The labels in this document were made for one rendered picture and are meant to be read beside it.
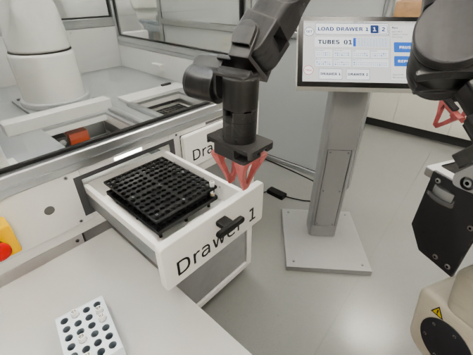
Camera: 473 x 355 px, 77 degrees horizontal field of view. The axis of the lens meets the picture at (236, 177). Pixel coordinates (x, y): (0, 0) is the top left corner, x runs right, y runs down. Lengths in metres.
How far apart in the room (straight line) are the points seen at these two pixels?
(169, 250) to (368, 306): 1.29
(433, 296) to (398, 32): 1.09
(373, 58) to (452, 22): 1.02
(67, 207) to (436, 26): 0.77
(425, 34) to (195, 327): 0.58
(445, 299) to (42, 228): 0.86
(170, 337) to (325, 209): 1.30
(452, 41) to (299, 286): 1.43
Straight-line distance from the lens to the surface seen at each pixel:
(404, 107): 3.50
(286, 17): 0.50
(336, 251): 1.84
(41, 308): 0.77
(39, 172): 0.76
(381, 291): 1.79
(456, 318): 0.72
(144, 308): 0.69
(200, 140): 0.96
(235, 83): 0.46
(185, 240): 0.57
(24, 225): 0.81
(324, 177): 1.65
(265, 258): 1.78
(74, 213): 0.84
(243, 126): 0.48
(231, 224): 0.60
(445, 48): 0.40
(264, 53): 0.49
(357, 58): 1.41
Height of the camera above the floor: 1.31
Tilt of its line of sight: 33 degrees down
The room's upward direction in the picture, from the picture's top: straight up
